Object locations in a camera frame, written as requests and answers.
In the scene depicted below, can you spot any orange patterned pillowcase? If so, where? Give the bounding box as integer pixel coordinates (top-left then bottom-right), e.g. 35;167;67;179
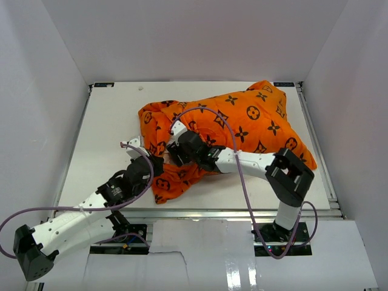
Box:
138;79;318;205

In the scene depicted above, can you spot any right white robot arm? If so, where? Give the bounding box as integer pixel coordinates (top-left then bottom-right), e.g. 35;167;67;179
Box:
167;126;315;242

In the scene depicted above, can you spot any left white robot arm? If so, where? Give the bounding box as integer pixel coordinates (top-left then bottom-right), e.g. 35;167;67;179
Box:
13;155;164;281

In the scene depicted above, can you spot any left blue corner label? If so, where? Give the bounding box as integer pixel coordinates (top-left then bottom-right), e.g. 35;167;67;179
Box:
93;82;115;88

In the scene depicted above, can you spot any blue corner label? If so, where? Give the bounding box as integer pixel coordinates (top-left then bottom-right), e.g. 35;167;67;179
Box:
273;82;295;87
93;82;115;88

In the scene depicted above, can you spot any right blue corner label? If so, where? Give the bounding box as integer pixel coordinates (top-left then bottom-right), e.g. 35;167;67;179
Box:
273;82;295;87

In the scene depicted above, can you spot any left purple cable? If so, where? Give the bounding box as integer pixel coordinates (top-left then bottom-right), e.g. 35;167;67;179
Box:
0;142;155;259

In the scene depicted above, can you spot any purple cable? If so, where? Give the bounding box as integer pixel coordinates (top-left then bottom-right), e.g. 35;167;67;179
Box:
0;142;155;259
169;106;319;260

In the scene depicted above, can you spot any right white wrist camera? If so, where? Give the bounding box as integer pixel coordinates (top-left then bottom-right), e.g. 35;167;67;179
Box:
169;120;187;144

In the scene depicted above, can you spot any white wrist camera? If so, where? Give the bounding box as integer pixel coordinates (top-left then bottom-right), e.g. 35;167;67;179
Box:
120;136;148;159
169;120;187;144

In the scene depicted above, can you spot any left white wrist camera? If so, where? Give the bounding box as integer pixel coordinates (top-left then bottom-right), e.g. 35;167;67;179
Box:
120;136;148;159

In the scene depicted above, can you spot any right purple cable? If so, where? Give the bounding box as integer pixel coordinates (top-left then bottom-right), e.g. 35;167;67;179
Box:
169;106;319;260

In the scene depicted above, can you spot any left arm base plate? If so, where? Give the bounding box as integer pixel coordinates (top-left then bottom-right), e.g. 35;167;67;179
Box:
90;210;149;255

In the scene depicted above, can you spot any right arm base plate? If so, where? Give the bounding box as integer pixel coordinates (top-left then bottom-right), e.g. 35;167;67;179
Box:
251;222;313;257

